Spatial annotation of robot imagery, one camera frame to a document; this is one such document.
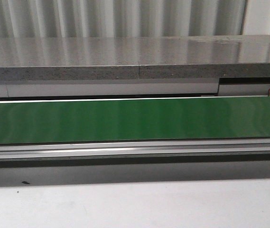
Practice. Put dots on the green conveyor belt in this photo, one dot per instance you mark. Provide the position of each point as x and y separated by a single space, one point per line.
64 121

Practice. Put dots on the grey stone countertop slab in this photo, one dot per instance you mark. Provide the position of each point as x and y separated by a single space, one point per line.
36 59

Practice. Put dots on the aluminium conveyor side rail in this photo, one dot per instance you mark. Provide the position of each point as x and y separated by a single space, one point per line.
186 147

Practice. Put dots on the white pleated curtain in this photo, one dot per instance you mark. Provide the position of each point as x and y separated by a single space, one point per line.
133 18

